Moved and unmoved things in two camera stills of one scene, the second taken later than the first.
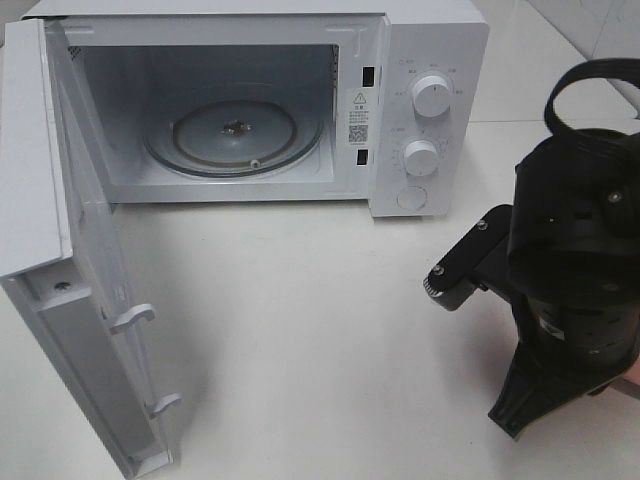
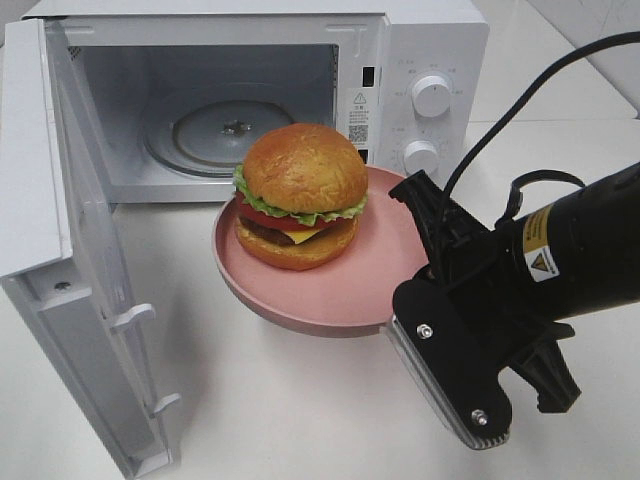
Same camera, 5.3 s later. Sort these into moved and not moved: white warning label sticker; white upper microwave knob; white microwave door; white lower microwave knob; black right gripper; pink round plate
Moved: black right gripper; pink round plate
Not moved: white lower microwave knob; white warning label sticker; white microwave door; white upper microwave knob
